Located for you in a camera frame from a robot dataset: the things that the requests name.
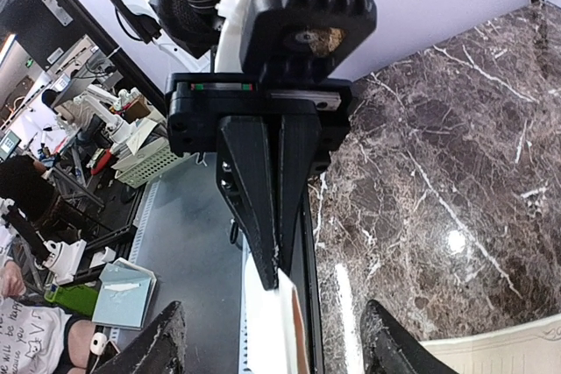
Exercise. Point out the black front rail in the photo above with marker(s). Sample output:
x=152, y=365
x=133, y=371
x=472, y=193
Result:
x=304, y=274

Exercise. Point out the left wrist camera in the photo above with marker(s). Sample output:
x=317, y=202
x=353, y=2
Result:
x=302, y=40

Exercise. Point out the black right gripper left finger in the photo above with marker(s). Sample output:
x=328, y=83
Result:
x=159, y=348

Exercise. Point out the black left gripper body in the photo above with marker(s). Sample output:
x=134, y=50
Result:
x=197, y=102

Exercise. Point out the beige ornate letter paper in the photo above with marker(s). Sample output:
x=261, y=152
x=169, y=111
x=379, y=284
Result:
x=532, y=347
x=276, y=341

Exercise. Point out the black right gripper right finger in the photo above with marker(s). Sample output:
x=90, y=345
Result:
x=389, y=348

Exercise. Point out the white slotted cable duct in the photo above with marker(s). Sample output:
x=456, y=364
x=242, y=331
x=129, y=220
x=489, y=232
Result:
x=141, y=219

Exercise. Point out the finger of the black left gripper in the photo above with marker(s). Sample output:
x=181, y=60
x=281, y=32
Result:
x=298, y=139
x=244, y=177

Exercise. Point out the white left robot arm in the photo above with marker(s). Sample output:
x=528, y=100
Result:
x=149, y=15

